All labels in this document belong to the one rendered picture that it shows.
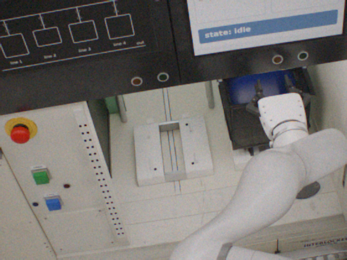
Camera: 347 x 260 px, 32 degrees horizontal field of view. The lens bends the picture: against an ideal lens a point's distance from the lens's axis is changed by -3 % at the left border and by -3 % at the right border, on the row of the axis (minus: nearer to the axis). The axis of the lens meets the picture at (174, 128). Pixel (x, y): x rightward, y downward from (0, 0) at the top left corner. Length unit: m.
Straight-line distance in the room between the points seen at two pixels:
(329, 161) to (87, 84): 0.48
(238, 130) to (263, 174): 0.72
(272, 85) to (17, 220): 0.75
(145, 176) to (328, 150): 0.67
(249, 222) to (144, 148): 0.92
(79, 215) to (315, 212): 0.61
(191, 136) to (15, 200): 0.58
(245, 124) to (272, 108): 0.22
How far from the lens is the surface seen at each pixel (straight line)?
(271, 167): 0.89
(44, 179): 1.35
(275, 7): 1.09
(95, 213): 1.48
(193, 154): 1.71
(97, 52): 1.11
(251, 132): 1.61
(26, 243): 1.58
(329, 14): 1.13
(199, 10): 1.07
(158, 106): 1.91
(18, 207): 1.46
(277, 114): 1.36
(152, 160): 1.72
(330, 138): 1.18
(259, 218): 0.88
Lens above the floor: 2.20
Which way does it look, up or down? 46 degrees down
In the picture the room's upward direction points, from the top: 11 degrees counter-clockwise
